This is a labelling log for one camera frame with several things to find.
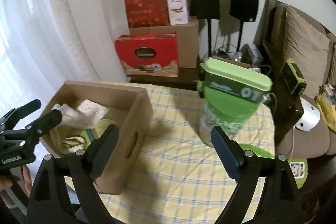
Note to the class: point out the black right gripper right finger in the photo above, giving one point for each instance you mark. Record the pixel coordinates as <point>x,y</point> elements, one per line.
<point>279,202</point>

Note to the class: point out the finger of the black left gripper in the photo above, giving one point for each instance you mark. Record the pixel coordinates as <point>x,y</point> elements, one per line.
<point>11,118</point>
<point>39,127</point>

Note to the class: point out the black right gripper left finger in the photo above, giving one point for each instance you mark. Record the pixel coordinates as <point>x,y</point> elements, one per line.
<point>49,201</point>

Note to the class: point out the green plastic leaf knife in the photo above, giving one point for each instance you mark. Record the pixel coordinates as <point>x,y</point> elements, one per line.
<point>257,150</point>

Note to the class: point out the green labelled plastic jar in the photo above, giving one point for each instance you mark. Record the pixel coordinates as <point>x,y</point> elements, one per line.
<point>224,110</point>

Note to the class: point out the green lidded box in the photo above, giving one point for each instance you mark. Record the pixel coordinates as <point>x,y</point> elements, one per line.
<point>233,79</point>

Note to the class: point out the white patterned cloth bag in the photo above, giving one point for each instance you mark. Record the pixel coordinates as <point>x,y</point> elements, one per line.
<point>80,126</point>

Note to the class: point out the person's left hand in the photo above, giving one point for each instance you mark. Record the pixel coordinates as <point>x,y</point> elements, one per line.
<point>8,179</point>

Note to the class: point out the green lunch box sticker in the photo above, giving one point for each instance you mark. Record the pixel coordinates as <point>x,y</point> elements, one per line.
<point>299,168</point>

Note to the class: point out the white round device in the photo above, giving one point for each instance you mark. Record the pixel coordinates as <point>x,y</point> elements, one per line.
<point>311,115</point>

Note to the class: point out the yellow plaid tablecloth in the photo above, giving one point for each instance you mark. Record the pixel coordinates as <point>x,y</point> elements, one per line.
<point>176,178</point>

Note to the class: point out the yellow cloth on sofa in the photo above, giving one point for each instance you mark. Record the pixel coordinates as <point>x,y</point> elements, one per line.
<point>326,105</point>

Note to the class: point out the green black radio device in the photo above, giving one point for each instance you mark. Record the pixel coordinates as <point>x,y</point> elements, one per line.
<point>293,77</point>

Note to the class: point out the red collection gift box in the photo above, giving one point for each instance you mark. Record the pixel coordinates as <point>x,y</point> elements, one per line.
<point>149,54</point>

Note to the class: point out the brown sofa cushion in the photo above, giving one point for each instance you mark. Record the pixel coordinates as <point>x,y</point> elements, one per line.
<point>300,37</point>

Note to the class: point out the red upper gift box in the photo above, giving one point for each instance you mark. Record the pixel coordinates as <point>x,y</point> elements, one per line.
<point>146,13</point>

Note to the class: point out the large brown cardboard box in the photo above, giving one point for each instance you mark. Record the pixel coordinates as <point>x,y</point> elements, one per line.
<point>187,39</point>

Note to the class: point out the small pink white box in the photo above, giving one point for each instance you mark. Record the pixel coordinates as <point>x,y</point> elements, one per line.
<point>178,11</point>

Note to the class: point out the black right speaker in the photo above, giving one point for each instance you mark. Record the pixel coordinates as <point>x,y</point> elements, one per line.
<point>244,10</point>

